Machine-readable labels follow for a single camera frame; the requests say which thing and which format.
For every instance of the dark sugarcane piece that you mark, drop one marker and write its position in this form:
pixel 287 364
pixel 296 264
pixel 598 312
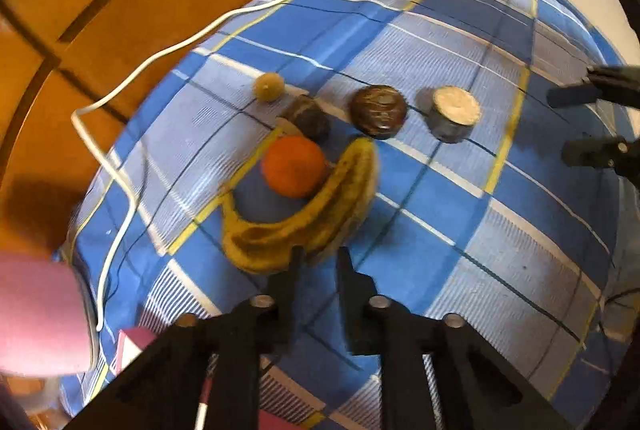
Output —
pixel 305 117

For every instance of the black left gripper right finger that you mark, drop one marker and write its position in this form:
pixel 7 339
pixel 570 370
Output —
pixel 361 327

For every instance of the pink electric kettle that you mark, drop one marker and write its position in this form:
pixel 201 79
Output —
pixel 47 320

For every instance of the small tan round fruit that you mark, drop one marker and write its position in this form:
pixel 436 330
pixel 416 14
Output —
pixel 268 87

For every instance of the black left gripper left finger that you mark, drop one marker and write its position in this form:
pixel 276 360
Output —
pixel 276 322

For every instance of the wide sugarcane stump piece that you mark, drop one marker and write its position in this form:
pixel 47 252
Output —
pixel 453 115

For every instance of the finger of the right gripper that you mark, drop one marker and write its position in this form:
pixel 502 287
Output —
pixel 615 84
pixel 609 152

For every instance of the orange without stem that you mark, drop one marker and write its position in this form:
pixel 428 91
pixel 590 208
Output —
pixel 294 166

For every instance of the pink and white tray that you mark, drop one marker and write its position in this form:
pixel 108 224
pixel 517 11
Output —
pixel 130 344

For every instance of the ripe spotted banana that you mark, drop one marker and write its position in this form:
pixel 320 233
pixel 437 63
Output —
pixel 320 227

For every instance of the blue plaid tablecloth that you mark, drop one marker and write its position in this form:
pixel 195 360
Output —
pixel 495 227

